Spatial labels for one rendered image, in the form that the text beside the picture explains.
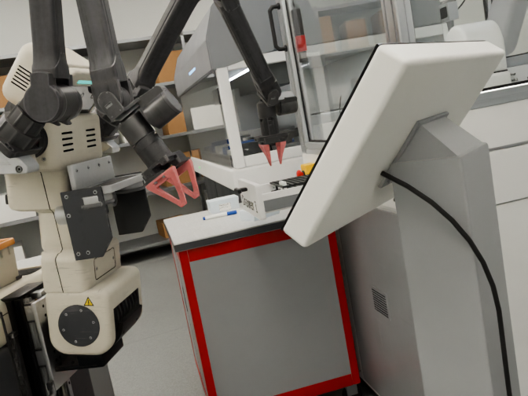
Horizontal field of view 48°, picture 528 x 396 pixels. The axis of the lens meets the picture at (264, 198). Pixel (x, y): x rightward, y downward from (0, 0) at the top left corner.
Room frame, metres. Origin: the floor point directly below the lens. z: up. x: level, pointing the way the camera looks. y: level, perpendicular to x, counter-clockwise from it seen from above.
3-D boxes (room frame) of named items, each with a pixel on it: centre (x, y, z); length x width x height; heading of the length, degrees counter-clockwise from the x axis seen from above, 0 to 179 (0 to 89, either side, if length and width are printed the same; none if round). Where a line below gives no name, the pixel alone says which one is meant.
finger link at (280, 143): (1.92, -0.06, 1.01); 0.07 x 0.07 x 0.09; 11
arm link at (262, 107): (1.92, -0.06, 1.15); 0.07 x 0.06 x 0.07; 112
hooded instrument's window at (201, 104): (3.75, -0.26, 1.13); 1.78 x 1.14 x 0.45; 12
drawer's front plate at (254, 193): (1.94, 0.04, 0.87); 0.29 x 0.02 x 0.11; 12
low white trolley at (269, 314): (2.34, 0.10, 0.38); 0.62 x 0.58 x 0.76; 12
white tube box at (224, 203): (2.54, 0.18, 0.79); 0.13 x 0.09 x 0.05; 103
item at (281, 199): (1.98, -0.16, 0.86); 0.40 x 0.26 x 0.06; 102
